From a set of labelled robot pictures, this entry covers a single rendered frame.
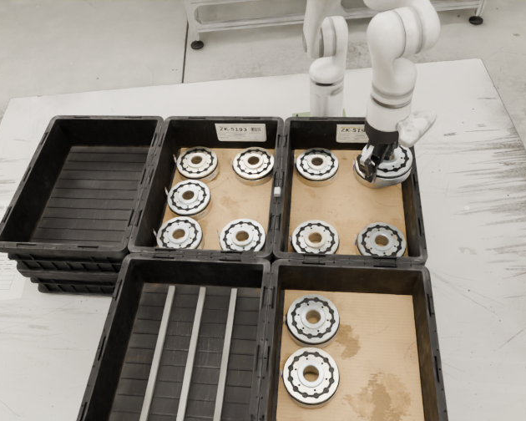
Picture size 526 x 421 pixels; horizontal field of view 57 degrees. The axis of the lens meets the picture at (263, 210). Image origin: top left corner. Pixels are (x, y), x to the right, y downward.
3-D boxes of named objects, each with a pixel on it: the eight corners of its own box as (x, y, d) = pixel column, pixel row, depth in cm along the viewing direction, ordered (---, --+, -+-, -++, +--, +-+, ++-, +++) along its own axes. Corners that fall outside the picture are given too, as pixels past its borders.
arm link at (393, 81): (370, 115, 80) (419, 102, 81) (382, 32, 68) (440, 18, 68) (353, 88, 84) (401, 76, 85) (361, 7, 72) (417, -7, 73)
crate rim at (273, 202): (167, 122, 124) (165, 115, 122) (285, 123, 121) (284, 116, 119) (128, 258, 101) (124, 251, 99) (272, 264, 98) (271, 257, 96)
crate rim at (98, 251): (56, 121, 128) (52, 114, 126) (167, 122, 124) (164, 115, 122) (-7, 252, 104) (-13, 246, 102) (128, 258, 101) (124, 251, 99)
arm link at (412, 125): (409, 150, 82) (416, 124, 77) (354, 121, 87) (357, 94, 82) (437, 120, 85) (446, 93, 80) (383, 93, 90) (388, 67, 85)
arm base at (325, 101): (305, 118, 145) (305, 69, 131) (336, 111, 145) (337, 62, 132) (316, 139, 139) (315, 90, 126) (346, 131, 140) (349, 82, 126)
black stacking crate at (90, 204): (71, 147, 135) (53, 116, 126) (174, 149, 132) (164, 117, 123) (16, 273, 112) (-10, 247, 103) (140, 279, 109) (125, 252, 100)
